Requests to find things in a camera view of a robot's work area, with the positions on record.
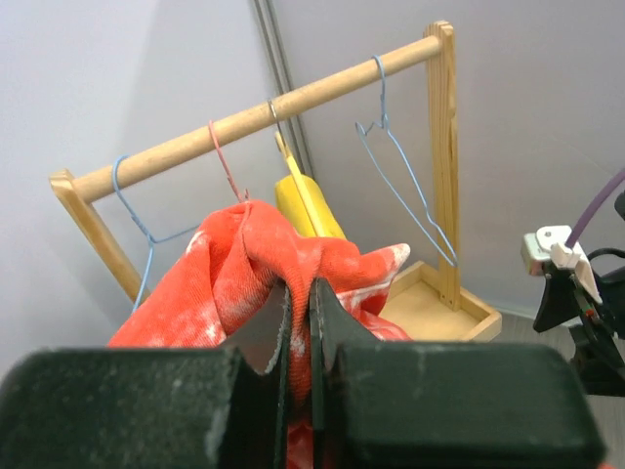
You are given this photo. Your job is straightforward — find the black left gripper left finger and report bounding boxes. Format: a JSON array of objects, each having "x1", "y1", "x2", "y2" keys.
[{"x1": 232, "y1": 280, "x2": 292, "y2": 468}]

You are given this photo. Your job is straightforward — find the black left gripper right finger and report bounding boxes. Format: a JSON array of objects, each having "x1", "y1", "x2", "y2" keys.
[{"x1": 309, "y1": 278, "x2": 391, "y2": 468}]

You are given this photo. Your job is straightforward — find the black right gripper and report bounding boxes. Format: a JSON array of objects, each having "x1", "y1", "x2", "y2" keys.
[{"x1": 531, "y1": 250, "x2": 624, "y2": 397}]

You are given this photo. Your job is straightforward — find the orange tie-dye trousers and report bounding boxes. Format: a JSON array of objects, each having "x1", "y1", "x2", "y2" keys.
[{"x1": 108, "y1": 200, "x2": 410, "y2": 468}]

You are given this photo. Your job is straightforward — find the yellow wooden hanger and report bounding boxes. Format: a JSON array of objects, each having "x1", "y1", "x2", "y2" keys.
[{"x1": 268, "y1": 100, "x2": 317, "y2": 236}]

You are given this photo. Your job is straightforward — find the wooden clothes rack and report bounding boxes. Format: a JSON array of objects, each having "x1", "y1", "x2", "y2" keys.
[{"x1": 48, "y1": 20, "x2": 503, "y2": 343}]

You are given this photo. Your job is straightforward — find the yellow garment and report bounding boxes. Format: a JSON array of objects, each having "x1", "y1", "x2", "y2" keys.
[{"x1": 273, "y1": 172, "x2": 348, "y2": 240}]

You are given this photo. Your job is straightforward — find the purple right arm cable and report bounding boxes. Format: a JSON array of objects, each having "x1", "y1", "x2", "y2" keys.
[{"x1": 565, "y1": 167, "x2": 625, "y2": 245}]

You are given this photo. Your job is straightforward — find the pink wire hanger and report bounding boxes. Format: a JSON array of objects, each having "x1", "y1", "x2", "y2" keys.
[{"x1": 207, "y1": 120, "x2": 249, "y2": 203}]

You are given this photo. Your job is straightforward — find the blue wire hanger left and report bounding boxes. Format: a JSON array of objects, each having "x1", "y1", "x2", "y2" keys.
[{"x1": 111, "y1": 154, "x2": 198, "y2": 313}]

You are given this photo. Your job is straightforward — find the blue wire hanger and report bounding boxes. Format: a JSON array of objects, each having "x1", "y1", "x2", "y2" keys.
[
  {"x1": 354, "y1": 54, "x2": 459, "y2": 268},
  {"x1": 111, "y1": 154, "x2": 198, "y2": 313}
]

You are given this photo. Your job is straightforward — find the blue wire hanger right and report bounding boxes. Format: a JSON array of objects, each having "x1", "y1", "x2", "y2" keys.
[{"x1": 354, "y1": 54, "x2": 459, "y2": 268}]

